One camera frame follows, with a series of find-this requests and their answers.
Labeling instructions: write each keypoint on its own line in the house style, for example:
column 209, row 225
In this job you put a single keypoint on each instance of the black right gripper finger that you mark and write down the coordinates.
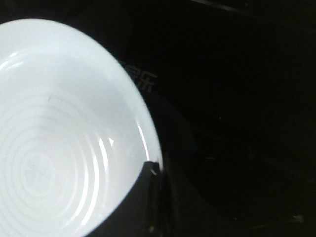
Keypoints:
column 146, row 211

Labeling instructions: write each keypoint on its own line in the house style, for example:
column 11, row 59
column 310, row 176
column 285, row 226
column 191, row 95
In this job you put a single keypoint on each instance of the light blue plate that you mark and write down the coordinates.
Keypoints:
column 75, row 131

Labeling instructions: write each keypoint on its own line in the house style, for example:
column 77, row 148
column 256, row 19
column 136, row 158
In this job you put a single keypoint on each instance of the black glass gas cooktop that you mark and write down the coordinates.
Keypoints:
column 231, row 87

